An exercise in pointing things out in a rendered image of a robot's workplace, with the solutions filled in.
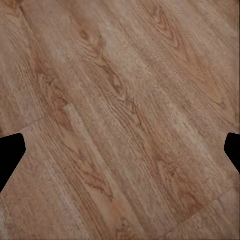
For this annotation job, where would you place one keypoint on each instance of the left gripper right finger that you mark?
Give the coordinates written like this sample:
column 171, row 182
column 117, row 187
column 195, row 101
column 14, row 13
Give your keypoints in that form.
column 232, row 149

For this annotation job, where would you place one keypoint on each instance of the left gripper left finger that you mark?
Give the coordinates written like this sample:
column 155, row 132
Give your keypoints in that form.
column 12, row 150

